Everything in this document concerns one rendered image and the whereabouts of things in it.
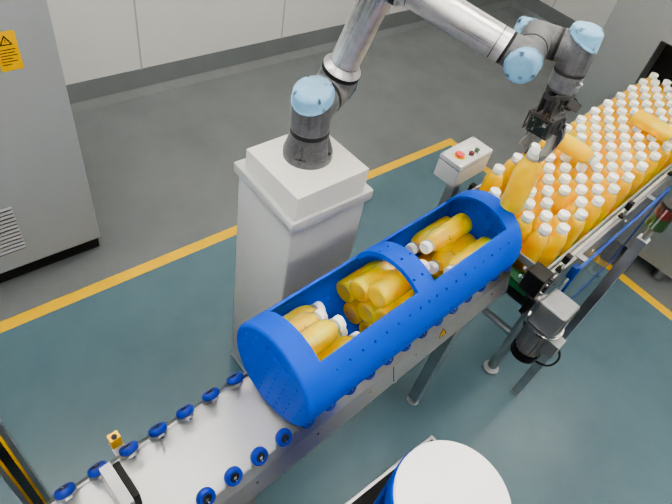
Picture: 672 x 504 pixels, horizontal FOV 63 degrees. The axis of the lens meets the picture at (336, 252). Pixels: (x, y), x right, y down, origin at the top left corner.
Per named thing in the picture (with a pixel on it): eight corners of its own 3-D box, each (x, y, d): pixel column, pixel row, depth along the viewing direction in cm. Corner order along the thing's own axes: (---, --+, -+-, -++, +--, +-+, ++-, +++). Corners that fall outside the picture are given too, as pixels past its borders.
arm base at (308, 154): (274, 144, 169) (276, 116, 162) (319, 135, 175) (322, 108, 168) (294, 174, 160) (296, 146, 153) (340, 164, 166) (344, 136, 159)
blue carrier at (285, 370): (229, 354, 148) (243, 303, 125) (435, 224, 195) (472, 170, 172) (294, 441, 139) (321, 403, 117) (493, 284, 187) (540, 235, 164)
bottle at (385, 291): (368, 281, 145) (414, 251, 155) (364, 298, 150) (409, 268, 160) (387, 297, 142) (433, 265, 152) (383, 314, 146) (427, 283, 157)
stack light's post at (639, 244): (510, 390, 269) (636, 237, 188) (514, 385, 271) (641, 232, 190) (517, 396, 267) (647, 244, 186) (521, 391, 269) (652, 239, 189)
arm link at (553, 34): (512, 25, 124) (561, 40, 121) (523, 8, 131) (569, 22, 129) (501, 58, 130) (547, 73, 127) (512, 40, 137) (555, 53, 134)
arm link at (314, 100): (281, 130, 158) (283, 87, 148) (303, 108, 167) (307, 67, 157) (319, 144, 155) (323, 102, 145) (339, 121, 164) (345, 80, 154)
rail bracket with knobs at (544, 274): (510, 285, 192) (523, 266, 184) (522, 275, 195) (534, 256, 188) (534, 303, 188) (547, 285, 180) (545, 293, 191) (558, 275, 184)
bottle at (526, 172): (496, 208, 162) (519, 157, 149) (501, 195, 167) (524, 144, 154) (520, 217, 161) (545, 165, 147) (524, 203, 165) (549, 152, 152)
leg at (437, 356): (404, 399, 257) (445, 322, 211) (412, 392, 260) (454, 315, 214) (413, 408, 254) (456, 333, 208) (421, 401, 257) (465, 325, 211)
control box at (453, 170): (432, 173, 210) (440, 152, 202) (464, 156, 221) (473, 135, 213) (452, 188, 206) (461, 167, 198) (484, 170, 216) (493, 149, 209)
